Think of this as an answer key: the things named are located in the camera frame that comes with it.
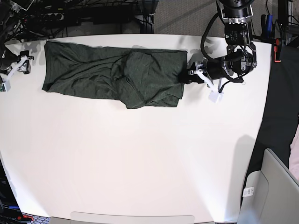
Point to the black gripper, image-right arm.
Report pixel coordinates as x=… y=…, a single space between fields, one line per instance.
x=213 y=69

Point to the black gripper, image-left arm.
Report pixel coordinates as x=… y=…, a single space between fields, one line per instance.
x=7 y=58

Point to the green long-sleeve T-shirt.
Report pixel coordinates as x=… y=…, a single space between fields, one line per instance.
x=136 y=77

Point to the black power strip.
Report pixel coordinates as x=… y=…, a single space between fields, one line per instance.
x=53 y=17

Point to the red clamp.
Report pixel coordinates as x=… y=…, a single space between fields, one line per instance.
x=277 y=50

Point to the white barcode label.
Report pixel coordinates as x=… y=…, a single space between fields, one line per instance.
x=248 y=192

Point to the pink cloth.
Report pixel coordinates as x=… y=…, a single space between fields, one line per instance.
x=294 y=155

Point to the black box with blue label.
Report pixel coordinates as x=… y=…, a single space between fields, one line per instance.
x=9 y=209

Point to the grey plastic bin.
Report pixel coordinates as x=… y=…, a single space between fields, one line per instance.
x=276 y=194

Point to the white camera mount, image-left gripper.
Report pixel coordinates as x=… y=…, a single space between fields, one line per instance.
x=4 y=82

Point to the white camera mount, image-right gripper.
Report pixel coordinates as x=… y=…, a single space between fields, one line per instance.
x=214 y=95

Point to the black aluminium frame post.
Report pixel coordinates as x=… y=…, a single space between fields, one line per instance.
x=147 y=9

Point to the blue-handled tool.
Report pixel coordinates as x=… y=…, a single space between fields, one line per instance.
x=268 y=26

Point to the orange-handled tool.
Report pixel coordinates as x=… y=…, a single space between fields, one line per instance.
x=25 y=218

